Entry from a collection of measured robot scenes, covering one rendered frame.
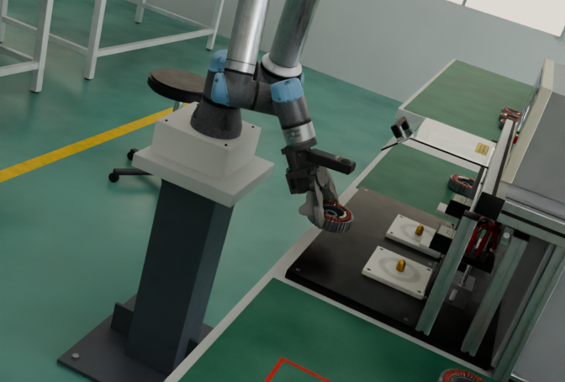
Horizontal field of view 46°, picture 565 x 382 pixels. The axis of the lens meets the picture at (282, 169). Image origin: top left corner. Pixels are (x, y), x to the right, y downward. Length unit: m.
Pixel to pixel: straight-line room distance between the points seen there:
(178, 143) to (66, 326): 0.85
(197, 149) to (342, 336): 0.74
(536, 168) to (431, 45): 4.94
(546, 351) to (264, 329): 0.56
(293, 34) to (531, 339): 0.94
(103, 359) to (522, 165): 1.48
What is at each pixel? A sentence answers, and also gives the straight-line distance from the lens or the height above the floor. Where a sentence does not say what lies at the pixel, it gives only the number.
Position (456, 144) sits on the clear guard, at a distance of 1.75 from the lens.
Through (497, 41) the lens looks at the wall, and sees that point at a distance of 6.25.
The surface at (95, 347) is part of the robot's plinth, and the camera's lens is 2.37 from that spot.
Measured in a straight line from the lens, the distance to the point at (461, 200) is 1.82.
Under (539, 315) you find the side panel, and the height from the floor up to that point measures 0.92.
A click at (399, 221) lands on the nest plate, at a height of 0.78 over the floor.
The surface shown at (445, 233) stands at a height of 0.92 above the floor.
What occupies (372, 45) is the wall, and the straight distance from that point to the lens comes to 6.43.
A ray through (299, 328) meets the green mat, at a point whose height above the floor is 0.75.
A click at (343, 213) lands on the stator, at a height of 0.85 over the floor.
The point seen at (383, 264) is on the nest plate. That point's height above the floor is 0.78.
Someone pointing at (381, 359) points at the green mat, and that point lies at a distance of 1.39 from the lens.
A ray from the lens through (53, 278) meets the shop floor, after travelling 2.68.
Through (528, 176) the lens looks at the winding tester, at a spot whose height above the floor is 1.14.
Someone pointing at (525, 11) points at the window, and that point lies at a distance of 6.21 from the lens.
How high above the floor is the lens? 1.53
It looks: 22 degrees down
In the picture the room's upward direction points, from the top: 16 degrees clockwise
